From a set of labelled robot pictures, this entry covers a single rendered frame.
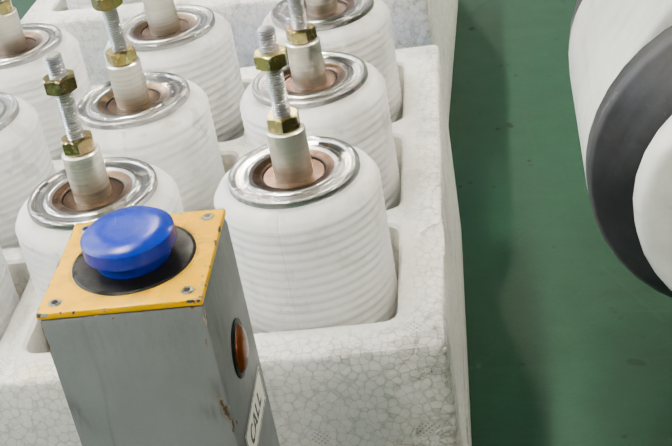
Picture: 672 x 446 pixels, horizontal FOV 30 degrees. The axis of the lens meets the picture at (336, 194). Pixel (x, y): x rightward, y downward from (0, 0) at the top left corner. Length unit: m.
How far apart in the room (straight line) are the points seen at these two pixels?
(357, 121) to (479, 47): 0.66
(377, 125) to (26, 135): 0.23
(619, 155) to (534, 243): 0.58
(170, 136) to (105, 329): 0.30
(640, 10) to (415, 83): 0.45
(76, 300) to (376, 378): 0.22
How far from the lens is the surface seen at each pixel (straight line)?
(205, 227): 0.55
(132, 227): 0.53
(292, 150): 0.69
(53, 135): 0.96
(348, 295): 0.70
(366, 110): 0.78
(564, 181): 1.15
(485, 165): 1.19
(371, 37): 0.89
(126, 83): 0.82
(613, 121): 0.50
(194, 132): 0.81
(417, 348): 0.68
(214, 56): 0.91
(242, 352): 0.56
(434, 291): 0.72
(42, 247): 0.71
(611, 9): 0.55
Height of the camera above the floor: 0.59
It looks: 30 degrees down
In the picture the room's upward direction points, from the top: 10 degrees counter-clockwise
